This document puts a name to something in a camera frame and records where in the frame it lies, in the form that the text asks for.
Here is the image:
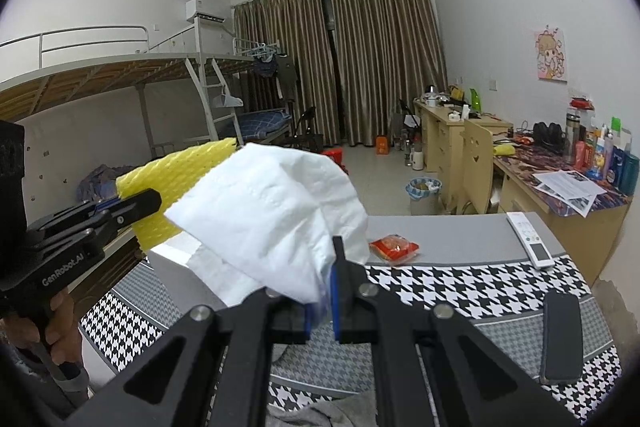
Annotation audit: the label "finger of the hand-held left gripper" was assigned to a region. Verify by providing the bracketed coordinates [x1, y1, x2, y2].
[27, 188, 162, 255]
[27, 199, 121, 230]

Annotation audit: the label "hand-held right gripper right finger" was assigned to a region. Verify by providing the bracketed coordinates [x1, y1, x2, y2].
[331, 234, 581, 427]

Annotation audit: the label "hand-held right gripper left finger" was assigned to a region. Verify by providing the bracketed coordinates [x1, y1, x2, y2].
[65, 287, 323, 427]

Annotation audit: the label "yellow foam net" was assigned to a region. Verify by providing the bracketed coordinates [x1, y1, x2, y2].
[115, 137, 238, 253]

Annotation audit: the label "white tissue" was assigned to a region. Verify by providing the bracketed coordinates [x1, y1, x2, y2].
[164, 143, 370, 308]

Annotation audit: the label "person's left hand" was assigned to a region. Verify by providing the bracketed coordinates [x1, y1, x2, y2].
[0, 289, 83, 370]

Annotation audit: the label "red snack packet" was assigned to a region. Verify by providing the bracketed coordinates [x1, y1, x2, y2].
[369, 234, 420, 264]

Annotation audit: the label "grey cloth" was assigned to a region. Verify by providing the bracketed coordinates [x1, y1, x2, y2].
[265, 389, 376, 427]

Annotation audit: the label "houndstooth table mat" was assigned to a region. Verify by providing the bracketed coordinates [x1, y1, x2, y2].
[80, 254, 623, 425]

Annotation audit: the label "white metal bunk bed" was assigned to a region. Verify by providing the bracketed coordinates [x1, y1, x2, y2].
[0, 25, 297, 168]

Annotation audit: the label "trash bin with blue liner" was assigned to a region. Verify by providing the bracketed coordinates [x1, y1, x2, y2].
[406, 177, 443, 215]

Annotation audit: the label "black folding chair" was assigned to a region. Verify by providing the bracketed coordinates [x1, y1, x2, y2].
[287, 107, 326, 152]

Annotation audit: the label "hanging dark clothes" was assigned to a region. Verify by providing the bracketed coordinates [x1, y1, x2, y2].
[252, 54, 298, 100]

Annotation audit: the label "light wooden chair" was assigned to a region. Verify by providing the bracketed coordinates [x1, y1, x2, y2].
[462, 119, 497, 214]

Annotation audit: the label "light wooden desk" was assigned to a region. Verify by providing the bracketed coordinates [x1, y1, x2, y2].
[414, 99, 513, 188]

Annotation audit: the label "white air conditioner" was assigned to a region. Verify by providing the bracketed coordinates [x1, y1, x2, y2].
[186, 0, 227, 24]

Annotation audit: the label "white remote control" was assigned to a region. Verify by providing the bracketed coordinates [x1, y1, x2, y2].
[506, 212, 556, 270]

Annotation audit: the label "wooden desk with printed mat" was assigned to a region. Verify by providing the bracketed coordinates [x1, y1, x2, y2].
[492, 142, 632, 288]

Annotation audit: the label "black smartphone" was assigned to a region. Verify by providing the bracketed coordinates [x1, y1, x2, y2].
[540, 292, 584, 385]

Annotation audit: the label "brown curtains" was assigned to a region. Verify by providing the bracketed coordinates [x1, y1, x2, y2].
[232, 0, 448, 148]

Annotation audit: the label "white printed papers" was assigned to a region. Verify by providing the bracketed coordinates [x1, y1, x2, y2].
[532, 171, 608, 214]

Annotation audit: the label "black headphones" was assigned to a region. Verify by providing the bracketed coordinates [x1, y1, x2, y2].
[532, 122, 568, 154]

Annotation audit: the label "row of toiletry bottles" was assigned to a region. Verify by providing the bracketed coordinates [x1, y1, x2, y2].
[565, 96, 640, 196]

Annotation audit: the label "cartoon wall poster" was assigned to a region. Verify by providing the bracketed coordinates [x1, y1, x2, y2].
[534, 27, 568, 82]

